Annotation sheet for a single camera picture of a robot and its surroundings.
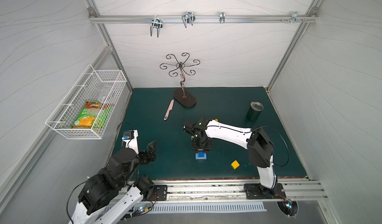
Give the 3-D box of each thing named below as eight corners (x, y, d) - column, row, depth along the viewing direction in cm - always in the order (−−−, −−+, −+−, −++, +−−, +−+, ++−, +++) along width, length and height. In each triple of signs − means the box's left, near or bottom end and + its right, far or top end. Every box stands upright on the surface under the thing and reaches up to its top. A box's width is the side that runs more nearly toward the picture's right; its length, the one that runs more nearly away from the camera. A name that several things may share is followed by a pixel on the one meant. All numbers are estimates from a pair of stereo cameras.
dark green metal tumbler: (246, 121, 105) (252, 110, 94) (244, 113, 110) (249, 101, 99) (257, 121, 105) (264, 110, 95) (255, 113, 110) (261, 101, 99)
